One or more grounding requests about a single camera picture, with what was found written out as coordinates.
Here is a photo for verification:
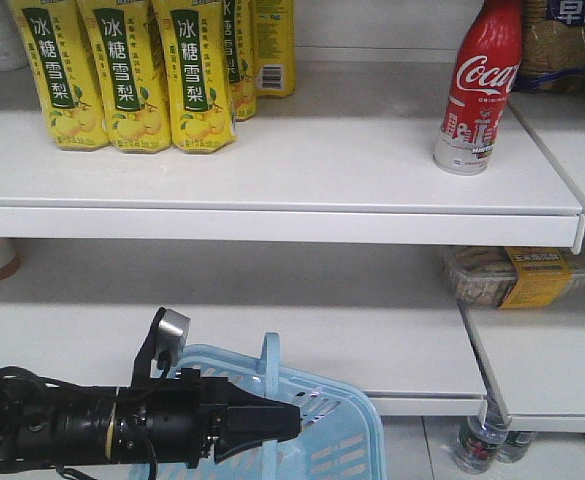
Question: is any red Coca-Cola bottle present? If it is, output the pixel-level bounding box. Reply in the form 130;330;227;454
434;1;523;176

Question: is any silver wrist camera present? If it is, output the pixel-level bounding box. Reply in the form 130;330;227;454
131;307;191;387

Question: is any clear water bottle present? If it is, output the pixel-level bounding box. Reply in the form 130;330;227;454
453;413;508;474

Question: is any white shelf unit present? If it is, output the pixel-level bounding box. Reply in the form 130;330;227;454
461;89;585;436
0;62;585;415

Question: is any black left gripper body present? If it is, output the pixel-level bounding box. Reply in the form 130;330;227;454
106;368;230;467

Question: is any white left shelf unit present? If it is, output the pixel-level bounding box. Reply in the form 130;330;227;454
0;62;585;415

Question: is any yellow label cookie tray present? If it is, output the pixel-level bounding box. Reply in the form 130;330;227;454
443;246;585;309

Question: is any white right shelf unit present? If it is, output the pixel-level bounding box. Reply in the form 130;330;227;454
461;89;585;436

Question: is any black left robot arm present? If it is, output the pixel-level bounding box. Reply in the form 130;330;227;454
0;367;301;474

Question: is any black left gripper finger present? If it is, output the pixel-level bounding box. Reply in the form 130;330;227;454
214;384;301;461

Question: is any light blue plastic basket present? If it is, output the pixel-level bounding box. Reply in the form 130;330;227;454
157;333;386;479

